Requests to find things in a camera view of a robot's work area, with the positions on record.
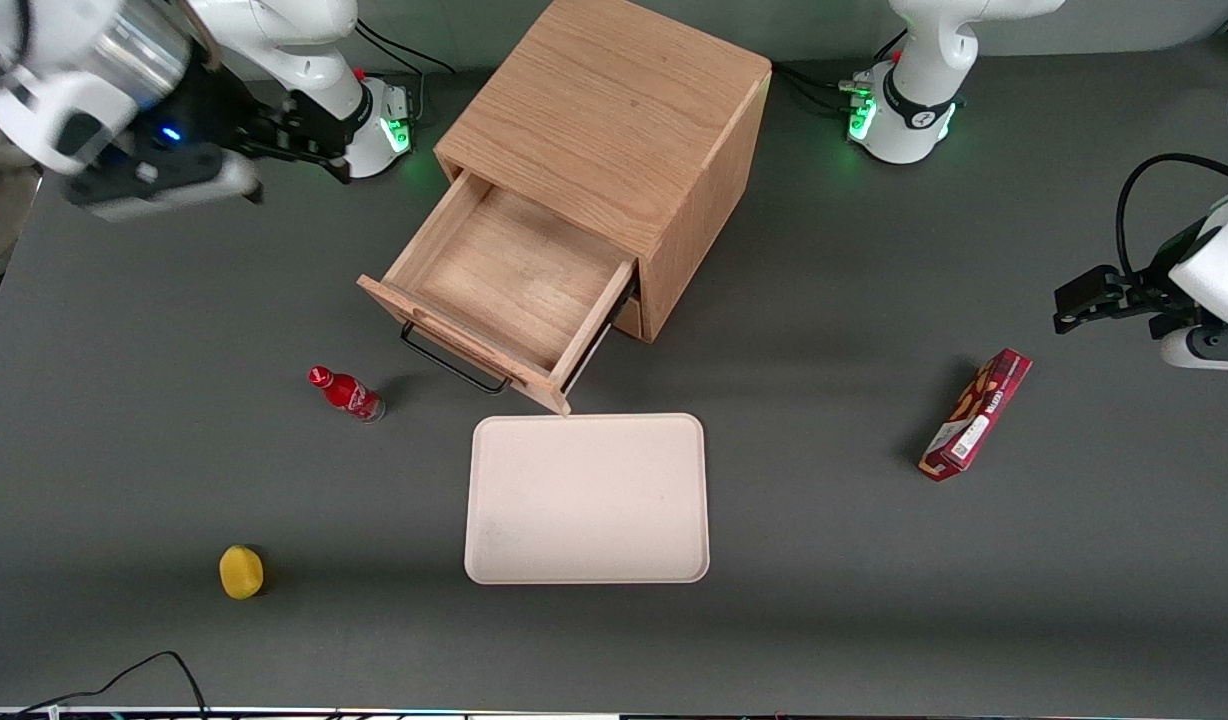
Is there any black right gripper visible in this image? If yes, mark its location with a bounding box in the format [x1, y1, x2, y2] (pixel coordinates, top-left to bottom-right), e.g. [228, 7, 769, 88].
[124, 60, 353, 186]

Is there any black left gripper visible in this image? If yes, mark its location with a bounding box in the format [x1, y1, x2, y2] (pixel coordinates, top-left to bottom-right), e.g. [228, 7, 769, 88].
[1052, 215, 1217, 341]

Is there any black metal drawer handle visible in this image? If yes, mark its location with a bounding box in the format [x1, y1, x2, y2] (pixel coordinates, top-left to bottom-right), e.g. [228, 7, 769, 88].
[401, 320, 512, 395]

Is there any wooden drawer cabinet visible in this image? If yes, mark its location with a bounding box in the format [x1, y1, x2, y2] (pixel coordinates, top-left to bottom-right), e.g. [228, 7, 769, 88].
[434, 0, 773, 343]

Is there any red snack box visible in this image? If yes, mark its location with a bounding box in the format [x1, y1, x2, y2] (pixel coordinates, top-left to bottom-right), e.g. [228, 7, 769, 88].
[918, 348, 1033, 483]

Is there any red soda bottle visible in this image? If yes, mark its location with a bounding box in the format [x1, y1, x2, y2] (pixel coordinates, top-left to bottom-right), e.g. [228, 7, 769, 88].
[307, 366, 386, 425]

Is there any yellow lemon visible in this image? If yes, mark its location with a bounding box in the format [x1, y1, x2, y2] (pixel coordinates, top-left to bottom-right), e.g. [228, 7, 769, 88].
[219, 545, 265, 601]

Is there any beige plastic tray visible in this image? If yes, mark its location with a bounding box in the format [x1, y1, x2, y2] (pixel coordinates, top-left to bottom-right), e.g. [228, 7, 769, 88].
[463, 413, 711, 586]

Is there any black looping arm cable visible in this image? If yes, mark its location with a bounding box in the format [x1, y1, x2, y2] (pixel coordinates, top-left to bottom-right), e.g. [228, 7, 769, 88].
[1117, 153, 1228, 281]

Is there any black base cable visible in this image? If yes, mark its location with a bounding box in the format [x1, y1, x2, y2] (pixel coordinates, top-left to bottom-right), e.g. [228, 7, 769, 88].
[774, 60, 860, 96]
[354, 20, 457, 121]
[786, 75, 865, 116]

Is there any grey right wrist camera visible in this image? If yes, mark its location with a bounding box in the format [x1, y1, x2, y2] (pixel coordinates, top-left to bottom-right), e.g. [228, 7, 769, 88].
[64, 150, 265, 223]

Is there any black table edge cable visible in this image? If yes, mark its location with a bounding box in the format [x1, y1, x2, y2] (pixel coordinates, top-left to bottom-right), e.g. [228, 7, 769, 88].
[0, 651, 210, 720]

